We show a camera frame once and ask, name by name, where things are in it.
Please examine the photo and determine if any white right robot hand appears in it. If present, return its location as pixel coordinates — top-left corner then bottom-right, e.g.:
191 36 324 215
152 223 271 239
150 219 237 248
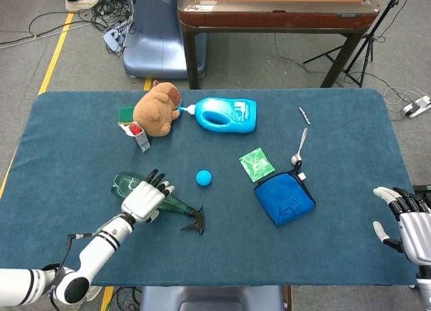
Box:
372 186 431 267

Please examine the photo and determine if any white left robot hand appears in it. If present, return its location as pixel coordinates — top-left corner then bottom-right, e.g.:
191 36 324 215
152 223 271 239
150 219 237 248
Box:
121 169 176 223

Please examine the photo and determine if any green spray bottle black trigger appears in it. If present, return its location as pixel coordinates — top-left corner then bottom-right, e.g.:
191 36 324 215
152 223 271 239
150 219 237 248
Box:
111 172 205 235

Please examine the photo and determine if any blue detergent bottle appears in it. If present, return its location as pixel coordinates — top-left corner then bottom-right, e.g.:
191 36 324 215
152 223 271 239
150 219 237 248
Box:
178 97 257 134

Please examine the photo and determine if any black tripod stand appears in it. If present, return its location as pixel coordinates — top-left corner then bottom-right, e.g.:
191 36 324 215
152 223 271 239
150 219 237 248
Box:
302 0 405 88

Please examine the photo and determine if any small white open carton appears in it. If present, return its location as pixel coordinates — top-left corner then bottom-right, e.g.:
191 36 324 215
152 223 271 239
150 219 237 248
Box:
118 120 152 153

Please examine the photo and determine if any blue ball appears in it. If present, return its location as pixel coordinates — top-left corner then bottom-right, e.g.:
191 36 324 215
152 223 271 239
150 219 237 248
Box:
195 170 213 186

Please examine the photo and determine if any yellow green sponge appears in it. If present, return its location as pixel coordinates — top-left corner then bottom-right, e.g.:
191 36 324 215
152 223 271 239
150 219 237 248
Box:
118 105 135 126

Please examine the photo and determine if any brown capybara plush toy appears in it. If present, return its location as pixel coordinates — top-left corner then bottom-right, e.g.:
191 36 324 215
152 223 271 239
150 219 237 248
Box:
133 81 183 137

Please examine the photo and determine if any green sachet packet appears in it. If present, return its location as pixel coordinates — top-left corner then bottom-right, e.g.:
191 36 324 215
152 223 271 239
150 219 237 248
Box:
238 147 275 183

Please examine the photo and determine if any grey robot torso base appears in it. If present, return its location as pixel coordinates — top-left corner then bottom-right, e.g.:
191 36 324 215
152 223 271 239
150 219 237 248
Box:
139 285 286 311

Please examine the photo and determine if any white power strip grey adapter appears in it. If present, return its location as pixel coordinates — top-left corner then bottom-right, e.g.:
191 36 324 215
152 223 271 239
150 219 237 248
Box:
402 94 431 118

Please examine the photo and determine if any folded blue microfibre towel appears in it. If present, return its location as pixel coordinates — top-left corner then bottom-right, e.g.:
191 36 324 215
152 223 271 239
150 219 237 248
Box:
253 169 317 227

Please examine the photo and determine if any metal spoon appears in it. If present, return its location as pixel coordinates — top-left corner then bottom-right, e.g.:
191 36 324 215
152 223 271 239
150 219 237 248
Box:
291 127 308 166

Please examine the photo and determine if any white power strip with plugs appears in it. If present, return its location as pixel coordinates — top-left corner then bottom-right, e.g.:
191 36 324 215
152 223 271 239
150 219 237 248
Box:
102 20 131 49

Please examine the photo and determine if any person in dark trousers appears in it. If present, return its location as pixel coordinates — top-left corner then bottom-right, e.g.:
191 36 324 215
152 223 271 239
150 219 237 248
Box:
55 0 100 12

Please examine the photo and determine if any brown mahjong table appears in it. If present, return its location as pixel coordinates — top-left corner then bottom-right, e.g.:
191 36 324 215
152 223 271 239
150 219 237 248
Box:
177 0 380 90

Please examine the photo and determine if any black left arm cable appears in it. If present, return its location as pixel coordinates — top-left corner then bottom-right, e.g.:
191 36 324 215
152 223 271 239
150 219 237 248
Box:
50 233 92 305

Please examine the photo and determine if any white floor cable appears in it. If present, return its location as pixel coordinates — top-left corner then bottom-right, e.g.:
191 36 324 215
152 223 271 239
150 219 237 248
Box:
383 86 431 123

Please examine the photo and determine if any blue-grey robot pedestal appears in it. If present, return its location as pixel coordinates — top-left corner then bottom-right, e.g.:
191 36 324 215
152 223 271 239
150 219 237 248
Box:
123 0 207 79

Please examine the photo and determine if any black floor cable tangle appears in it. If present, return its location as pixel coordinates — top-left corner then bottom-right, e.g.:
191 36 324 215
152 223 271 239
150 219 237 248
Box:
28 0 137 58

